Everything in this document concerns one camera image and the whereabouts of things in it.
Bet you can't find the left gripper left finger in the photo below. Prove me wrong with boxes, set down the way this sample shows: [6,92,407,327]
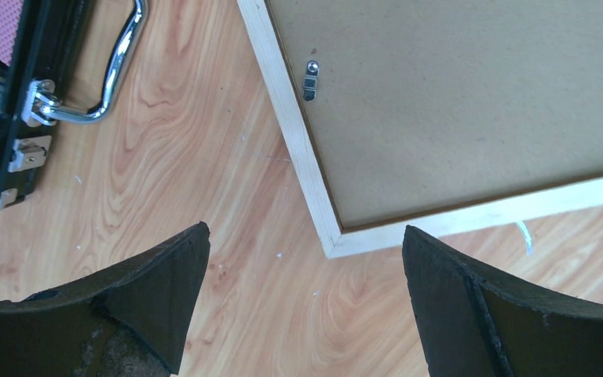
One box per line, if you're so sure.
[0,222,210,376]

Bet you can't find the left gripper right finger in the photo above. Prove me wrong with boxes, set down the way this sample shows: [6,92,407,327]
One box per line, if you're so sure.
[402,226,603,376]

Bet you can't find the brown cardboard backing board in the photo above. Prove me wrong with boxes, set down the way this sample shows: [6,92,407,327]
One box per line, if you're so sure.
[268,1,603,227]

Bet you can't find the light wooden picture frame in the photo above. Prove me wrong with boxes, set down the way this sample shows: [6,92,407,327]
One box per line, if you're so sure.
[238,1,603,258]

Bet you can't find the black poker chip case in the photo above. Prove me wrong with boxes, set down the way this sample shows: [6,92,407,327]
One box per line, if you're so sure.
[0,1,148,210]

